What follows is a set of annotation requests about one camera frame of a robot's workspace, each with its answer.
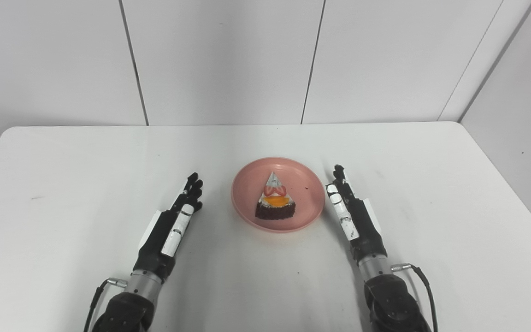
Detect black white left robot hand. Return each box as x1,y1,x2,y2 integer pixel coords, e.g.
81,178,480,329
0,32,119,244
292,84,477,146
133,172,204,282

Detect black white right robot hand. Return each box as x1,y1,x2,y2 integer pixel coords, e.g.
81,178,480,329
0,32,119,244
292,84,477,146
325,164,388,266

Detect chocolate cake slice with fruit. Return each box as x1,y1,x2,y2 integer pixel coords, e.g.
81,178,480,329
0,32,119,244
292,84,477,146
255,172,296,220

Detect pink round plate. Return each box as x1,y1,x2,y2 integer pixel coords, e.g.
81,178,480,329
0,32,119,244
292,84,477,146
231,157,326,233

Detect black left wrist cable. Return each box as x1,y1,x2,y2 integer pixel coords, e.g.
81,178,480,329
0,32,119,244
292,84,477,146
83,278,129,332

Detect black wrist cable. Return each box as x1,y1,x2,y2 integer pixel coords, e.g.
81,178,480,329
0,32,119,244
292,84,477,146
391,263,439,332
83,278,129,332

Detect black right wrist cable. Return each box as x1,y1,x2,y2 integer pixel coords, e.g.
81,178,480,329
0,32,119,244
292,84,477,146
391,263,439,332

